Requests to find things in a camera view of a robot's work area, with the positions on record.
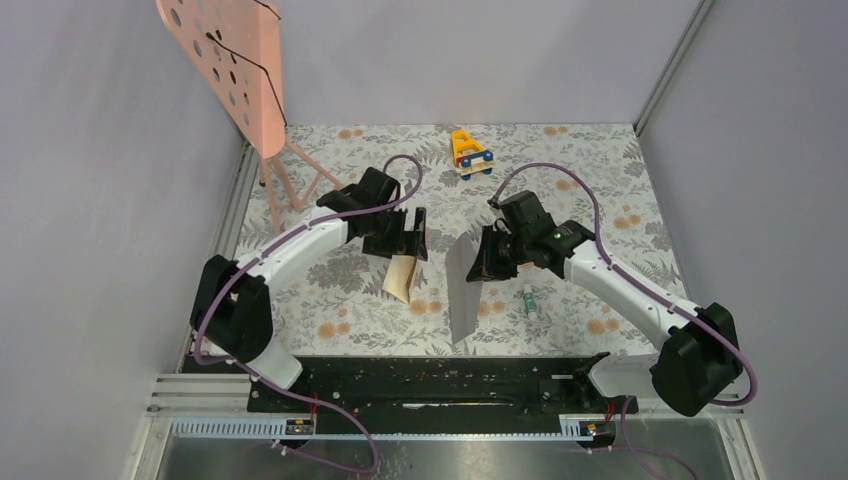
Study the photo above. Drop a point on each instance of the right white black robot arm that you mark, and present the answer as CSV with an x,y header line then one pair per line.
x,y
696,359

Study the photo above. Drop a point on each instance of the yellow blue toy car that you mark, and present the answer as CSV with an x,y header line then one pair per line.
x,y
469,156

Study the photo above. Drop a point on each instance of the green white glue stick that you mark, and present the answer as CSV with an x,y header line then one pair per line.
x,y
529,301

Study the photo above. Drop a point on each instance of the white slotted cable duct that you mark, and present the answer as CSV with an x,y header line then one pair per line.
x,y
284,429

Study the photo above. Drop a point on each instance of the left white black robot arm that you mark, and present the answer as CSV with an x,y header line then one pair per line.
x,y
232,307

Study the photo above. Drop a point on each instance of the grey lavender envelope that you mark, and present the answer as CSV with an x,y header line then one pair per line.
x,y
463,296

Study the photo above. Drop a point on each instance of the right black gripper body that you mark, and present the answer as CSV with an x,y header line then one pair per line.
x,y
521,242

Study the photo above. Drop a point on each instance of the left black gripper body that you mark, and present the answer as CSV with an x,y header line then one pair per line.
x,y
386,234

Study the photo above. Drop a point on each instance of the beige lined letter paper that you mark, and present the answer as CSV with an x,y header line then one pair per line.
x,y
400,276

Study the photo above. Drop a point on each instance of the floral patterned table mat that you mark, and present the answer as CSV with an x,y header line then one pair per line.
x,y
580,172

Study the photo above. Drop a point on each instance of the pink perforated music stand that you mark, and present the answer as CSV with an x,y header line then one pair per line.
x,y
236,47

